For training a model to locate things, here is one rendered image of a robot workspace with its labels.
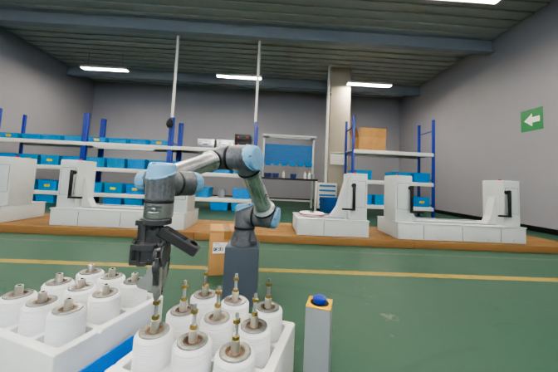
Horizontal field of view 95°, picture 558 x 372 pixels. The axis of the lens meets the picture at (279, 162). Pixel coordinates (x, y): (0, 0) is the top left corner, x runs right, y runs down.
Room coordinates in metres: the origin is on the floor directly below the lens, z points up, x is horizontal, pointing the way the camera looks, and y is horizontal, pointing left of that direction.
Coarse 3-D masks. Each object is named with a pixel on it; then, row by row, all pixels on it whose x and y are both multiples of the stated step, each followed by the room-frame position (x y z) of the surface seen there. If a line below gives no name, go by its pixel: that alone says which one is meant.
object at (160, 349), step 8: (136, 336) 0.68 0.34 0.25; (168, 336) 0.70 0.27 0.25; (136, 344) 0.67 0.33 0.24; (144, 344) 0.66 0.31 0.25; (152, 344) 0.67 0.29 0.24; (160, 344) 0.68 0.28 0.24; (168, 344) 0.69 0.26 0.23; (136, 352) 0.67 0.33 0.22; (144, 352) 0.66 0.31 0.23; (152, 352) 0.67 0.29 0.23; (160, 352) 0.68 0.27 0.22; (168, 352) 0.70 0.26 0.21; (136, 360) 0.67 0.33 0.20; (144, 360) 0.66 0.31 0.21; (152, 360) 0.67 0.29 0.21; (160, 360) 0.68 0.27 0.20; (168, 360) 0.70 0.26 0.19; (136, 368) 0.67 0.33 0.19; (144, 368) 0.66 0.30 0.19; (152, 368) 0.67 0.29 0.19; (160, 368) 0.68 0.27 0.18
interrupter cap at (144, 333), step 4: (148, 324) 0.73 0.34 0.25; (160, 324) 0.74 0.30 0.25; (164, 324) 0.74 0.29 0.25; (168, 324) 0.74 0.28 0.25; (144, 328) 0.72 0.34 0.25; (148, 328) 0.72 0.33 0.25; (160, 328) 0.72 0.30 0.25; (164, 328) 0.72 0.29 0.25; (168, 328) 0.72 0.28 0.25; (140, 332) 0.70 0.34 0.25; (144, 332) 0.70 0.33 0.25; (148, 332) 0.70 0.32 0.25; (160, 332) 0.70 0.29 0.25; (164, 332) 0.70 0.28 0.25; (140, 336) 0.68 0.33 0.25; (144, 336) 0.68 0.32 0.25; (148, 336) 0.68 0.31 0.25; (152, 336) 0.68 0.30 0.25; (156, 336) 0.68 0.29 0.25; (160, 336) 0.68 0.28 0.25
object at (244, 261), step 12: (228, 252) 1.39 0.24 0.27; (240, 252) 1.39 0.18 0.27; (252, 252) 1.39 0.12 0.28; (228, 264) 1.39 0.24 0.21; (240, 264) 1.39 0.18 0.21; (252, 264) 1.39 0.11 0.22; (228, 276) 1.39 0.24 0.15; (240, 276) 1.39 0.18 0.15; (252, 276) 1.39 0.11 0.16; (228, 288) 1.39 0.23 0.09; (240, 288) 1.39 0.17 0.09; (252, 288) 1.39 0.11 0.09
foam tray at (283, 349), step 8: (288, 328) 0.88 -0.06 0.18; (280, 336) 0.84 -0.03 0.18; (288, 336) 0.84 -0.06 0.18; (272, 344) 0.80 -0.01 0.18; (280, 344) 0.80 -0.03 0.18; (288, 344) 0.83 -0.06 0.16; (272, 352) 0.76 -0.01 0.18; (280, 352) 0.76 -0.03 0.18; (288, 352) 0.84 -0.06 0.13; (120, 360) 0.70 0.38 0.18; (128, 360) 0.70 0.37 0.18; (272, 360) 0.72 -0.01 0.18; (280, 360) 0.75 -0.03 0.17; (288, 360) 0.84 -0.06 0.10; (112, 368) 0.67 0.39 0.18; (120, 368) 0.67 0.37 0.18; (128, 368) 0.70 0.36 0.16; (168, 368) 0.68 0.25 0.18; (256, 368) 0.69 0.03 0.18; (264, 368) 0.70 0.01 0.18; (272, 368) 0.70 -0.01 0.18; (280, 368) 0.75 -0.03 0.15; (288, 368) 0.85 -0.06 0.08
